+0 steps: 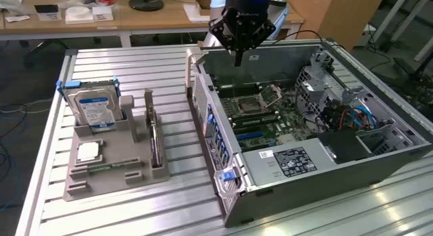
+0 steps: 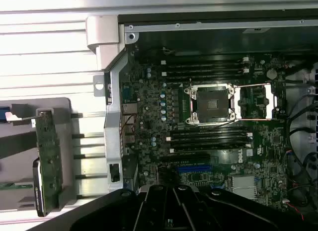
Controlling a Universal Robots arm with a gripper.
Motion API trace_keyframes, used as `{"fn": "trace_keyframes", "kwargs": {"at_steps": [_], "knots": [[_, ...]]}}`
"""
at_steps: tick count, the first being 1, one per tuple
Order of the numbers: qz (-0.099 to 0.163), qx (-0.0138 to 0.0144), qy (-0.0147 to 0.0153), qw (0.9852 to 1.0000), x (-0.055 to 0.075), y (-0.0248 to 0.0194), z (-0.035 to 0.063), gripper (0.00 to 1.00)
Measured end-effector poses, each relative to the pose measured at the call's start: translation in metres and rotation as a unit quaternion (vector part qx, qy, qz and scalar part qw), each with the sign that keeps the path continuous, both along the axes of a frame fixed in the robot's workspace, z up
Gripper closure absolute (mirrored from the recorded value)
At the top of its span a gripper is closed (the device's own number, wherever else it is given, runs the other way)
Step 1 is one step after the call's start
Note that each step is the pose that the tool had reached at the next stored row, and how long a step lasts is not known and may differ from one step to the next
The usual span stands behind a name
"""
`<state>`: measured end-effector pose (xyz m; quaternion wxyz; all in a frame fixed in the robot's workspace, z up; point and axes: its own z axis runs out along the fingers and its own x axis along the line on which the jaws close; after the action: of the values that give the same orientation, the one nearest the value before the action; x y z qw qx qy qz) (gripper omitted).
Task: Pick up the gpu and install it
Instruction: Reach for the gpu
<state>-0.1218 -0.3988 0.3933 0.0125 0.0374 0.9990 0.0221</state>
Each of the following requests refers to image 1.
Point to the white booklet stack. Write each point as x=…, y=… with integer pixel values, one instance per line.
x=196, y=14

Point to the graphics card with beige bracket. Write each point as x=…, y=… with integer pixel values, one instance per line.
x=156, y=144

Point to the wooden cabinet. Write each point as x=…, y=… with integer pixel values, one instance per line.
x=352, y=17

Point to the grey power supply unit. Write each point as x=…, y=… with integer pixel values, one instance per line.
x=264, y=167

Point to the silver hard disk blue label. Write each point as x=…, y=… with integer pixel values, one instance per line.
x=96, y=109

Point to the green RAM stick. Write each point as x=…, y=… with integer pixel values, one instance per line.
x=102, y=167

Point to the grey printed parts rack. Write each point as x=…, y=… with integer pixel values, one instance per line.
x=115, y=180

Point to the metal disk bay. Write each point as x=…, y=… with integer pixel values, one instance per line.
x=315, y=91

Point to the wooden desk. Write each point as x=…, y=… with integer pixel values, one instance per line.
x=152, y=17

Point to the silver CPU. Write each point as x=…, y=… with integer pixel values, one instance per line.
x=88, y=152

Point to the green motherboard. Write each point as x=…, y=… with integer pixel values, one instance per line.
x=291, y=124

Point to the blue expansion slot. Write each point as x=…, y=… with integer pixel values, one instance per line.
x=250, y=136

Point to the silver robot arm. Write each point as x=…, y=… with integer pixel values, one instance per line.
x=214, y=39

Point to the installed dark RAM stick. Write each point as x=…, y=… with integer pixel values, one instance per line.
x=254, y=122
x=252, y=116

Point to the blue case latch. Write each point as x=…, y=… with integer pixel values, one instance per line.
x=227, y=176

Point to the metal socket cover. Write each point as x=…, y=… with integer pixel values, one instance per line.
x=271, y=94

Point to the brown cardboard box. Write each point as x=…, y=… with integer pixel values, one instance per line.
x=203, y=0

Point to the CPU socket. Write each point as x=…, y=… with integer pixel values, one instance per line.
x=251, y=105

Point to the red packet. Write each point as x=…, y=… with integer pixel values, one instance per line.
x=104, y=0

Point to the white paper tag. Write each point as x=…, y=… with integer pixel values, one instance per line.
x=16, y=18

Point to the black round lamp base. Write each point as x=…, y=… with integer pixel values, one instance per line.
x=146, y=3

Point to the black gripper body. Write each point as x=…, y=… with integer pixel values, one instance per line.
x=247, y=7

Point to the grey open PC case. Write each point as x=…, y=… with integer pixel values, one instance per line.
x=304, y=195

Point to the white box with black lid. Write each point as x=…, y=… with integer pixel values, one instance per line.
x=48, y=12

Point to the plain white box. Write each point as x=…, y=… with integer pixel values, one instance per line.
x=103, y=14

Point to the white box with round bowl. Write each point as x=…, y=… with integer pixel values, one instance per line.
x=79, y=15

